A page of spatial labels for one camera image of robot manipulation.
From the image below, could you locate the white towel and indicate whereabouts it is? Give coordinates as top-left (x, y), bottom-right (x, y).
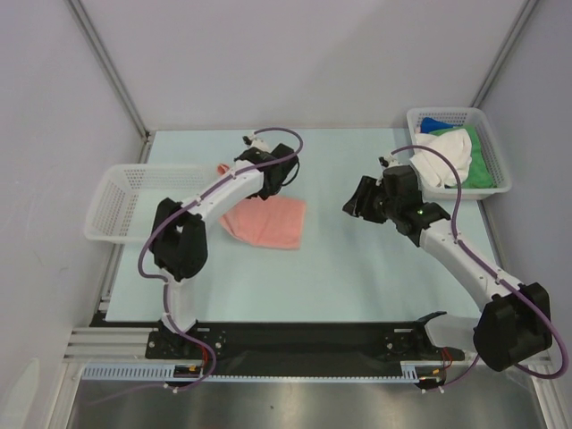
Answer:
top-left (410, 129), bottom-right (472, 189)

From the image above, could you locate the pink terry towel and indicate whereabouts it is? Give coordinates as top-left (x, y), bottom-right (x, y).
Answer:
top-left (217, 164), bottom-right (307, 251)

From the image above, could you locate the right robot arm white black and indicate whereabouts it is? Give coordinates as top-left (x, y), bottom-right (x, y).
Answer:
top-left (342, 165), bottom-right (552, 372)

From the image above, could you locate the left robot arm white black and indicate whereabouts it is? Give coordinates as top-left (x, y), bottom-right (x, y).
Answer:
top-left (138, 143), bottom-right (299, 358)

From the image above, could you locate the white basket with towels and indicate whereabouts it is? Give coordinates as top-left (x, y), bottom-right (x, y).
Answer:
top-left (406, 107), bottom-right (512, 200)

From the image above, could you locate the blue towel in basket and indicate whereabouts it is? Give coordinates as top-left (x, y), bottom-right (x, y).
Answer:
top-left (419, 117), bottom-right (451, 134)

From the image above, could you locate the green towel in basket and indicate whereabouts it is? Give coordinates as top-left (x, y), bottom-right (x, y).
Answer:
top-left (431, 125), bottom-right (495, 189)

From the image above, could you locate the empty white plastic basket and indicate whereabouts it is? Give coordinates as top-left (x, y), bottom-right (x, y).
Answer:
top-left (84, 164), bottom-right (218, 244)

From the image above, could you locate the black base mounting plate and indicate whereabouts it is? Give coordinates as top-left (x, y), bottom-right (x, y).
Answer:
top-left (88, 312), bottom-right (465, 377)

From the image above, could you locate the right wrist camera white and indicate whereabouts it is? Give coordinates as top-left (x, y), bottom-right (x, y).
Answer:
top-left (378, 155), bottom-right (400, 169)

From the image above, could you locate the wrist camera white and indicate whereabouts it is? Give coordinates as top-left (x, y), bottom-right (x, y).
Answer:
top-left (378, 155), bottom-right (400, 169)
top-left (242, 134), bottom-right (270, 152)

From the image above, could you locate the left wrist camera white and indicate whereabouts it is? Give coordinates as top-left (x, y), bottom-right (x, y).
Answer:
top-left (242, 134), bottom-right (270, 152)

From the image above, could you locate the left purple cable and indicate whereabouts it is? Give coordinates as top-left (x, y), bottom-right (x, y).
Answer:
top-left (137, 128), bottom-right (305, 406)

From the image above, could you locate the purple cable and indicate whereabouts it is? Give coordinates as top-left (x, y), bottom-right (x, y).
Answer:
top-left (137, 128), bottom-right (305, 406)
top-left (391, 145), bottom-right (567, 394)

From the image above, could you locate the white slotted cable duct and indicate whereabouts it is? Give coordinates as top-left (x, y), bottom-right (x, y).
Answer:
top-left (81, 363), bottom-right (440, 384)

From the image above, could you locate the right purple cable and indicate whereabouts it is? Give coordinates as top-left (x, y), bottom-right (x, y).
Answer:
top-left (391, 145), bottom-right (567, 394)

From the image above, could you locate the right aluminium corner post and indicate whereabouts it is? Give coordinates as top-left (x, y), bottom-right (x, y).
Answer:
top-left (470, 0), bottom-right (542, 108)

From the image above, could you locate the aluminium corner post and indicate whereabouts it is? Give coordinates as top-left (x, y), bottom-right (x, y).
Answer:
top-left (63, 0), bottom-right (150, 141)
top-left (470, 0), bottom-right (542, 108)

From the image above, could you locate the left aluminium corner post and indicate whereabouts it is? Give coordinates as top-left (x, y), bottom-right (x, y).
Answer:
top-left (63, 0), bottom-right (150, 141)

